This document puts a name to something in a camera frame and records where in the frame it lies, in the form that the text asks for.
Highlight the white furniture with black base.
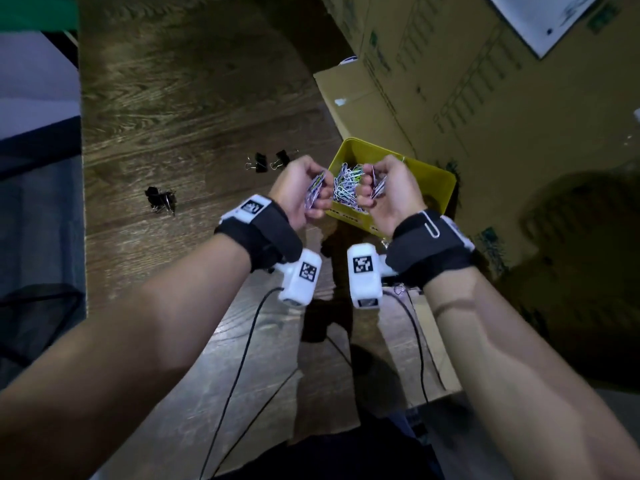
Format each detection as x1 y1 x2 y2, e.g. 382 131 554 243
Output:
0 30 83 181

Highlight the black right wristband with markers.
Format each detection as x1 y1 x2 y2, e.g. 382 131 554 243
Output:
385 209 476 291

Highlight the black wristband with markers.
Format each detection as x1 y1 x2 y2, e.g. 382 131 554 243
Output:
385 209 476 291
215 194 303 273

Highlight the yellow divided bin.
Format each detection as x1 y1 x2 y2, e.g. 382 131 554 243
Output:
325 137 457 235

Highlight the person's black clothing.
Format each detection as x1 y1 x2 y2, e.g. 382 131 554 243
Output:
215 409 446 480

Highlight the person's right forearm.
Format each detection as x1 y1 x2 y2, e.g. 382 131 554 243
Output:
422 267 640 480

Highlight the green cloth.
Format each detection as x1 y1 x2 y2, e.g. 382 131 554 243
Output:
0 0 80 33

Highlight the black metal stool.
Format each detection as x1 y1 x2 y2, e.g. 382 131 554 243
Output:
0 284 87 375

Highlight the person's left forearm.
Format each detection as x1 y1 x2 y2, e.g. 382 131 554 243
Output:
0 234 253 480

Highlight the person's left hand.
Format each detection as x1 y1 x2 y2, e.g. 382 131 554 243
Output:
268 154 335 235

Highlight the black left camera cable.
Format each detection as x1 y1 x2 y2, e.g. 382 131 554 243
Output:
199 287 286 480

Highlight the large printed cardboard box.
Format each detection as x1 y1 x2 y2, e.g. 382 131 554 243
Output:
313 0 640 395

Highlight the black camera cable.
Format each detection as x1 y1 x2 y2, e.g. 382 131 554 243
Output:
199 287 286 480
382 289 449 405

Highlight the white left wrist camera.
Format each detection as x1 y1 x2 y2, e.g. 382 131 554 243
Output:
273 248 323 308

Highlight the person's right hand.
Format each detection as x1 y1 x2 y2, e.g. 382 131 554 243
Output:
355 154 429 239

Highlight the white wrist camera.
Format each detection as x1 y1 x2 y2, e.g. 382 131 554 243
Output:
346 243 399 309
273 248 323 308

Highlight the black left wristband with markers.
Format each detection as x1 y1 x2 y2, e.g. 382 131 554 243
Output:
215 194 303 273

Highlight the black right camera cable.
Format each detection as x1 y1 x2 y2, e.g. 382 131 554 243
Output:
382 289 449 405

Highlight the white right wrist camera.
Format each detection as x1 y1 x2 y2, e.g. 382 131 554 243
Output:
346 243 399 309

